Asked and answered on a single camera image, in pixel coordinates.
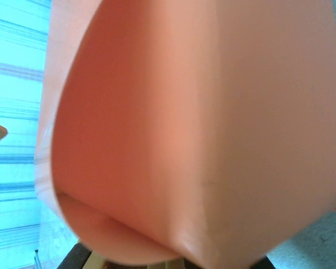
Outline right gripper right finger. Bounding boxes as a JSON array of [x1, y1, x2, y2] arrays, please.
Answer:
[[165, 253, 277, 269]]

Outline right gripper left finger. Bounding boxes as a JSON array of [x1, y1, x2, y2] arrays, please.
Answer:
[[60, 241, 165, 269]]

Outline striped translucent side panel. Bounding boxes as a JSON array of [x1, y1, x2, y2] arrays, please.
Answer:
[[0, 0, 54, 253]]

